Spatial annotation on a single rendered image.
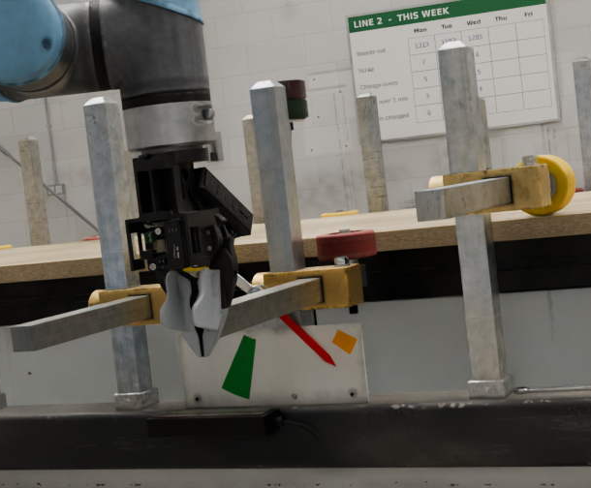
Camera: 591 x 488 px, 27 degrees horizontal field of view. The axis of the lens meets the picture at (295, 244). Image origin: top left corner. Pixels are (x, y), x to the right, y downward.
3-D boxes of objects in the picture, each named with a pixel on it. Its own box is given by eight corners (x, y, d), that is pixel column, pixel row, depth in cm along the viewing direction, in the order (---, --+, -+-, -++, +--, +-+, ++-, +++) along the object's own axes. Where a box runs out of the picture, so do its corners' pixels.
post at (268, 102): (316, 455, 155) (273, 78, 152) (291, 455, 156) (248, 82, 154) (326, 448, 158) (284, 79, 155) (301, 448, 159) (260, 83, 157)
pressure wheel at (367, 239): (371, 316, 159) (361, 228, 159) (315, 319, 162) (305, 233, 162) (391, 307, 166) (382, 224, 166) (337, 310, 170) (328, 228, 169)
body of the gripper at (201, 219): (129, 278, 121) (113, 157, 120) (171, 268, 129) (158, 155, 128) (196, 272, 118) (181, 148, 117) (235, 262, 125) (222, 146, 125)
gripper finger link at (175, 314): (155, 366, 122) (143, 275, 122) (183, 355, 128) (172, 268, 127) (181, 364, 121) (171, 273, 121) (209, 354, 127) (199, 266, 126)
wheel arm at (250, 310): (222, 346, 126) (217, 305, 126) (194, 348, 127) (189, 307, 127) (368, 291, 166) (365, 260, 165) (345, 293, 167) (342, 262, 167)
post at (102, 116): (146, 448, 165) (104, 96, 162) (124, 448, 166) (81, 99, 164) (159, 442, 168) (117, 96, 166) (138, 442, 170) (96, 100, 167)
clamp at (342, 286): (350, 307, 150) (346, 266, 150) (252, 314, 156) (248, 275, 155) (366, 301, 155) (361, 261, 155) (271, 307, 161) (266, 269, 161)
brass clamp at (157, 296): (173, 323, 160) (169, 286, 160) (87, 329, 165) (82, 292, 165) (196, 317, 166) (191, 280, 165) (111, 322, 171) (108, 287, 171)
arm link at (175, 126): (151, 111, 129) (232, 100, 125) (157, 158, 129) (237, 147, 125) (105, 111, 121) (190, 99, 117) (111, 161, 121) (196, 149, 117)
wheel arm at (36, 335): (37, 358, 138) (32, 321, 138) (13, 359, 139) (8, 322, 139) (214, 305, 178) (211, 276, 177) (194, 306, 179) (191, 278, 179)
